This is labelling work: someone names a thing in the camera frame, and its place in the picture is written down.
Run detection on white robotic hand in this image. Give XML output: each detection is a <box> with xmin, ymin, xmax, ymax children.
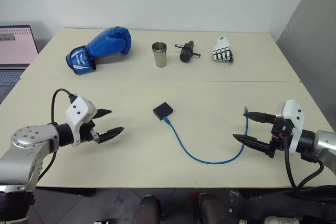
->
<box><xmin>211</xmin><ymin>36</ymin><xmax>236</xmax><ymax>65</ymax></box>

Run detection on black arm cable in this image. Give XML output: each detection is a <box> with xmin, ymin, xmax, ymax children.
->
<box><xmin>282</xmin><ymin>132</ymin><xmax>336</xmax><ymax>196</ymax></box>
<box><xmin>36</xmin><ymin>88</ymin><xmax>78</xmax><ymax>183</ymax></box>

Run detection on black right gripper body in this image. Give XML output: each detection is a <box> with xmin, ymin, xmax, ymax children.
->
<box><xmin>267</xmin><ymin>115</ymin><xmax>293</xmax><ymax>159</ymax></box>

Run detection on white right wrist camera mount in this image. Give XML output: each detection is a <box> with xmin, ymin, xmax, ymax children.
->
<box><xmin>275</xmin><ymin>99</ymin><xmax>306</xmax><ymax>154</ymax></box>

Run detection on blue cable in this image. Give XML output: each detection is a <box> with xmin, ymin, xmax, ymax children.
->
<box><xmin>163</xmin><ymin>105</ymin><xmax>250</xmax><ymax>165</ymax></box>

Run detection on black cylindrical motor part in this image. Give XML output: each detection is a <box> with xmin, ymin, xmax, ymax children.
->
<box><xmin>174</xmin><ymin>40</ymin><xmax>202</xmax><ymax>63</ymax></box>

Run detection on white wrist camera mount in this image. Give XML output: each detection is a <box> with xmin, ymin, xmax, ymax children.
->
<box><xmin>275</xmin><ymin>99</ymin><xmax>306</xmax><ymax>154</ymax></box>
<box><xmin>65</xmin><ymin>96</ymin><xmax>98</xmax><ymax>147</ymax></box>

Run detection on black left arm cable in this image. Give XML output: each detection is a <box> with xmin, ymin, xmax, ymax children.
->
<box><xmin>36</xmin><ymin>88</ymin><xmax>78</xmax><ymax>183</ymax></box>

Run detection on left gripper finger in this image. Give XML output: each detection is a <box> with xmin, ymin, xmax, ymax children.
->
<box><xmin>97</xmin><ymin>126</ymin><xmax>125</xmax><ymax>144</ymax></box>
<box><xmin>92</xmin><ymin>108</ymin><xmax>112</xmax><ymax>122</ymax></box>

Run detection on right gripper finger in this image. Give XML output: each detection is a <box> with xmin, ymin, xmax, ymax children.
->
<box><xmin>243</xmin><ymin>111</ymin><xmax>276</xmax><ymax>126</ymax></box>
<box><xmin>233</xmin><ymin>134</ymin><xmax>272</xmax><ymax>154</ymax></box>

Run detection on small black box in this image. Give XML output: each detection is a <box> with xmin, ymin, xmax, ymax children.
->
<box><xmin>152</xmin><ymin>101</ymin><xmax>175</xmax><ymax>122</ymax></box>

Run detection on blue boxing glove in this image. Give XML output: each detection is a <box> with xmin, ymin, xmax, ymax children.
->
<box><xmin>65</xmin><ymin>26</ymin><xmax>132</xmax><ymax>76</ymax></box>

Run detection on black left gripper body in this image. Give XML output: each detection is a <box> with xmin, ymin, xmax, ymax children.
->
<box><xmin>78</xmin><ymin>119</ymin><xmax>102</xmax><ymax>145</ymax></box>

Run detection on grey laptop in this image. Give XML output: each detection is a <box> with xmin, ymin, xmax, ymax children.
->
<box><xmin>0</xmin><ymin>25</ymin><xmax>40</xmax><ymax>104</ymax></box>

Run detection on dark rounded shape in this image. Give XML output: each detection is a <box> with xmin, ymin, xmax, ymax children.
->
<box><xmin>132</xmin><ymin>195</ymin><xmax>162</xmax><ymax>224</ymax></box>
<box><xmin>194</xmin><ymin>193</ymin><xmax>238</xmax><ymax>224</ymax></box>

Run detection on grey partition panel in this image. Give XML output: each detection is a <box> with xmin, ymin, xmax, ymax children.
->
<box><xmin>275</xmin><ymin>0</ymin><xmax>336</xmax><ymax>141</ymax></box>

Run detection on white shoe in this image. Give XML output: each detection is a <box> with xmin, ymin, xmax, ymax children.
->
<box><xmin>263</xmin><ymin>216</ymin><xmax>301</xmax><ymax>224</ymax></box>

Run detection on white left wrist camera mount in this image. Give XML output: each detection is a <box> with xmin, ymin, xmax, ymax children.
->
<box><xmin>65</xmin><ymin>96</ymin><xmax>98</xmax><ymax>147</ymax></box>

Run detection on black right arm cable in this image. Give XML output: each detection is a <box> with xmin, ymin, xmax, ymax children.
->
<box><xmin>282</xmin><ymin>132</ymin><xmax>336</xmax><ymax>196</ymax></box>

